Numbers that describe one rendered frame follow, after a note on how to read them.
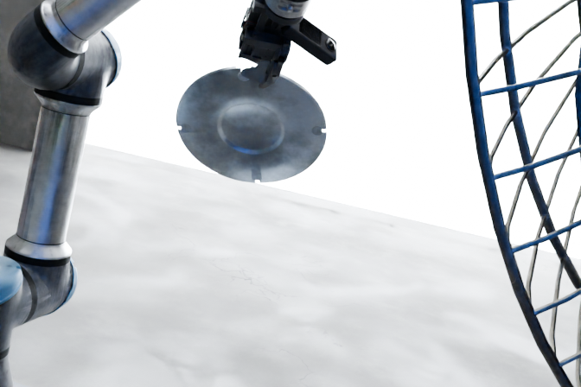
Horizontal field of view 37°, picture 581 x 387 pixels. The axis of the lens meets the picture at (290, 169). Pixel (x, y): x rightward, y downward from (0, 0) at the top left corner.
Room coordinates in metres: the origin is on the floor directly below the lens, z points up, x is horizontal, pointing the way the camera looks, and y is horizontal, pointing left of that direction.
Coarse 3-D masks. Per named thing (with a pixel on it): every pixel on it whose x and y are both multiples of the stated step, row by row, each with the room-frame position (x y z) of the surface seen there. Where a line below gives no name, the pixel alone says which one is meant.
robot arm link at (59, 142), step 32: (96, 64) 1.44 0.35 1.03; (64, 96) 1.42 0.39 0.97; (96, 96) 1.46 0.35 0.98; (64, 128) 1.44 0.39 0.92; (32, 160) 1.46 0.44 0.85; (64, 160) 1.45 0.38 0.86; (32, 192) 1.45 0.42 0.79; (64, 192) 1.46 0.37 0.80; (32, 224) 1.44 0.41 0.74; (64, 224) 1.47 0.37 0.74; (32, 256) 1.43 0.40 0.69; (64, 256) 1.46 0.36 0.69; (64, 288) 1.48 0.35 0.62
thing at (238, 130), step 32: (192, 96) 1.60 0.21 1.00; (224, 96) 1.60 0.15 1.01; (256, 96) 1.59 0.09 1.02; (288, 96) 1.58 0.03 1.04; (192, 128) 1.65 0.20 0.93; (224, 128) 1.65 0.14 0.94; (256, 128) 1.64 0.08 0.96; (288, 128) 1.63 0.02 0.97; (224, 160) 1.69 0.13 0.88; (256, 160) 1.68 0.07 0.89; (288, 160) 1.67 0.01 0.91
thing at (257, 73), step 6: (264, 60) 1.50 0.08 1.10; (258, 66) 1.51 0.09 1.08; (264, 66) 1.51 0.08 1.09; (270, 66) 1.50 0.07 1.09; (246, 72) 1.52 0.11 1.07; (252, 72) 1.52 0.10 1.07; (258, 72) 1.52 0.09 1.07; (264, 72) 1.52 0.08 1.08; (252, 78) 1.53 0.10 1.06; (258, 78) 1.53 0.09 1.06; (264, 78) 1.53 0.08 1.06; (264, 84) 1.53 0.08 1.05; (270, 84) 1.53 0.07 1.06
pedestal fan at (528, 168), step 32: (480, 0) 0.28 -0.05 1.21; (512, 0) 0.28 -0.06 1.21; (576, 0) 0.41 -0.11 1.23; (512, 64) 0.34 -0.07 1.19; (480, 96) 0.29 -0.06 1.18; (512, 96) 0.34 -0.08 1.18; (576, 96) 0.37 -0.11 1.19; (480, 128) 0.29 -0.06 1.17; (544, 128) 0.37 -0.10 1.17; (480, 160) 0.29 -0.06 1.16; (544, 160) 0.29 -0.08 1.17; (544, 224) 0.35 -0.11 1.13; (576, 224) 0.30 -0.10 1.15; (512, 256) 0.30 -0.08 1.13; (512, 288) 0.31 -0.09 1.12; (576, 288) 0.37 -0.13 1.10; (544, 352) 0.31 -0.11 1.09; (576, 352) 0.35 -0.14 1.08
